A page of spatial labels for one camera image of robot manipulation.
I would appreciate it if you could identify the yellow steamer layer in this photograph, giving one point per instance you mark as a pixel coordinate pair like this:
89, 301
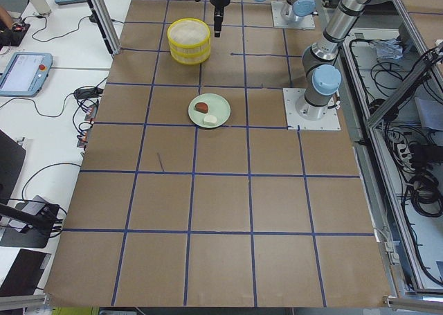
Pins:
190, 58
188, 35

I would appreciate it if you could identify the white bun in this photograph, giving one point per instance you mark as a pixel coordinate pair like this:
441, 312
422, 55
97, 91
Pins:
210, 120

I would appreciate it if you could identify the light green plate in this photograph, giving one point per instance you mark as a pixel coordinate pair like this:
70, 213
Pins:
218, 106

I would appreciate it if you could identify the brown bun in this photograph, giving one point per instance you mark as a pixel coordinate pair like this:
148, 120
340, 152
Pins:
201, 107

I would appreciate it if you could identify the black power adapter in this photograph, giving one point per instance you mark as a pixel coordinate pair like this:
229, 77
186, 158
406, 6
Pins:
88, 93

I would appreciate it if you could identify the blue teach pendant near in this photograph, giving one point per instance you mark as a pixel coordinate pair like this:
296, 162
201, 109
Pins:
25, 74

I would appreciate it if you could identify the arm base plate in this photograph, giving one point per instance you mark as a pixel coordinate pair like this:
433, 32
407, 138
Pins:
284, 17
300, 115

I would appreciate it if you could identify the aluminium frame post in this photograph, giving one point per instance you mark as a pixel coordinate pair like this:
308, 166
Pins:
101, 14

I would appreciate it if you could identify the black camera stand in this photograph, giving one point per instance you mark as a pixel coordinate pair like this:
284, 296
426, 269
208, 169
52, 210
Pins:
41, 226

